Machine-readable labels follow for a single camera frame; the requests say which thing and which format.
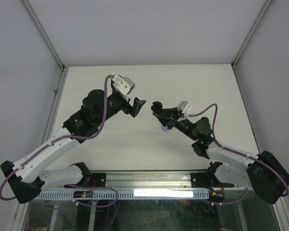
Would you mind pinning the white slotted cable duct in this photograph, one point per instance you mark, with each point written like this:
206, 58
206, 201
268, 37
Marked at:
137, 194

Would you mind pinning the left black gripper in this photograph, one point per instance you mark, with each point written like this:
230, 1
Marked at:
134, 110

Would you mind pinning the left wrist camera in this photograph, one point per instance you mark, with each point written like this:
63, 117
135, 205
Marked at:
122, 85

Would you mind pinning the left metal frame post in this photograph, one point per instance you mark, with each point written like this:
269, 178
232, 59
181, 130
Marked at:
42, 33

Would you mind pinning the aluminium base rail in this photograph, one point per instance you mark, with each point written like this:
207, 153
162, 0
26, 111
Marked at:
130, 180

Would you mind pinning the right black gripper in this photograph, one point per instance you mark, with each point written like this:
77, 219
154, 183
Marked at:
167, 113

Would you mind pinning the lilac charging case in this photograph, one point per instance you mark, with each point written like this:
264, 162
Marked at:
164, 128

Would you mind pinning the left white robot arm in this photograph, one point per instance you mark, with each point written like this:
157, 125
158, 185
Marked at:
28, 177

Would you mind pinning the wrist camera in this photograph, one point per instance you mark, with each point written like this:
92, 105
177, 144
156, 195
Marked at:
122, 85
184, 108

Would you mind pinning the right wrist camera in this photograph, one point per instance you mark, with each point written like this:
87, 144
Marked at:
184, 108

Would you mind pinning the metal corner frame post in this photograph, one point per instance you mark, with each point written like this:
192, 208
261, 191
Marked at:
256, 23

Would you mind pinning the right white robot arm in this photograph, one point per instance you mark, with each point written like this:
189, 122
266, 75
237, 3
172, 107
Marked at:
262, 173

